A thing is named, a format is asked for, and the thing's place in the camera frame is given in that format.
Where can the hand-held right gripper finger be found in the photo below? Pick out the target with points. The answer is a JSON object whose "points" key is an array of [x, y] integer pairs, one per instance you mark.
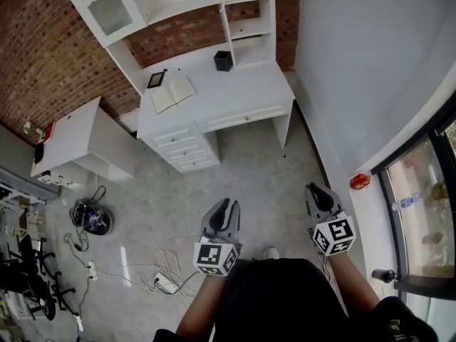
{"points": [[332, 199], [313, 205]]}

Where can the white desk with drawers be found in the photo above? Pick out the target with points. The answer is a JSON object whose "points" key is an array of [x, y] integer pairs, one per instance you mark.
{"points": [[231, 91]]}

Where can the person's right forearm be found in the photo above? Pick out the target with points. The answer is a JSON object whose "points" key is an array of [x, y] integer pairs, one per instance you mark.
{"points": [[351, 283]]}

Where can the large white power strip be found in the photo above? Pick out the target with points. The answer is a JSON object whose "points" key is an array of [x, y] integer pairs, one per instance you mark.
{"points": [[164, 283]]}

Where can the round black floor device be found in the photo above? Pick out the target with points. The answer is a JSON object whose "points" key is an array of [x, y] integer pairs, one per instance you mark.
{"points": [[95, 219]]}

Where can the red book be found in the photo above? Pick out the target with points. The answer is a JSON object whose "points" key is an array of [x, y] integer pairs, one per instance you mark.
{"points": [[49, 132]]}

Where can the black window frame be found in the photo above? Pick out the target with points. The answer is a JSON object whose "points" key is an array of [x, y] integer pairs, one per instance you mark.
{"points": [[390, 226]]}

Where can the person's left forearm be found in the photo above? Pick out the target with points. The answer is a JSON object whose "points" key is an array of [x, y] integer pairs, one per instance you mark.
{"points": [[201, 305]]}

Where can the small white power strip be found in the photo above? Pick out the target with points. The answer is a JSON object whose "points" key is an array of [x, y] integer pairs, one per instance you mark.
{"points": [[92, 270]]}

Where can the black and white pen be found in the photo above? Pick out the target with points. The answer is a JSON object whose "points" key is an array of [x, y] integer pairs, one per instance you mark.
{"points": [[171, 70]]}

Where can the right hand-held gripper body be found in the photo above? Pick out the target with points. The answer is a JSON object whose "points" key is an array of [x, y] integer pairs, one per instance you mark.
{"points": [[335, 235]]}

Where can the clear plastic water bottle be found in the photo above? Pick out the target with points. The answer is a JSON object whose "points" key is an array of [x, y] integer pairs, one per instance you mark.
{"points": [[408, 201]]}

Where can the white side cabinet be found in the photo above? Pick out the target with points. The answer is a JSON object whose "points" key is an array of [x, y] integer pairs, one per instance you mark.
{"points": [[75, 137]]}

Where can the black office chair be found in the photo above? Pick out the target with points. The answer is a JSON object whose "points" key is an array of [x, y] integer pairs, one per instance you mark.
{"points": [[28, 273]]}

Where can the person's white shoe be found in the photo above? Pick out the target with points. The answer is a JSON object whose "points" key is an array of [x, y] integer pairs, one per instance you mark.
{"points": [[271, 253]]}

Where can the person's black clothing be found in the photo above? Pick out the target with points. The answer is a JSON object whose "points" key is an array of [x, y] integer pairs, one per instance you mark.
{"points": [[285, 305]]}

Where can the cream notebook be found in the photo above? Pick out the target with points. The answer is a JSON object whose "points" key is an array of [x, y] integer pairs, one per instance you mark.
{"points": [[174, 93]]}

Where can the black flask bottle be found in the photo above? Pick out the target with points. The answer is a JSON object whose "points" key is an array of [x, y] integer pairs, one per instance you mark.
{"points": [[383, 275]]}

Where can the grey metal rack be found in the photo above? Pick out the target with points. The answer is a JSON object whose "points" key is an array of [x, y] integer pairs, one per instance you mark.
{"points": [[21, 187]]}

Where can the black pen holder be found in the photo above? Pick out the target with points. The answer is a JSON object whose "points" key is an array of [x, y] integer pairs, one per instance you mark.
{"points": [[222, 62]]}

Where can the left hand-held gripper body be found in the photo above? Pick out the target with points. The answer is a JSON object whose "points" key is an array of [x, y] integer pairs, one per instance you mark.
{"points": [[213, 256]]}

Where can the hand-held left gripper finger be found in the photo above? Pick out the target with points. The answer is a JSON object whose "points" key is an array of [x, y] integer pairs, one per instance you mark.
{"points": [[208, 223], [235, 223]]}

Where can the white hutch shelf unit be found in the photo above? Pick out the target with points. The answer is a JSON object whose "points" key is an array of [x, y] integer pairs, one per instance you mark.
{"points": [[171, 2]]}

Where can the black cloth item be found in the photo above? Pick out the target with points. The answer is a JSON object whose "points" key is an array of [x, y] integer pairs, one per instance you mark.
{"points": [[38, 152]]}

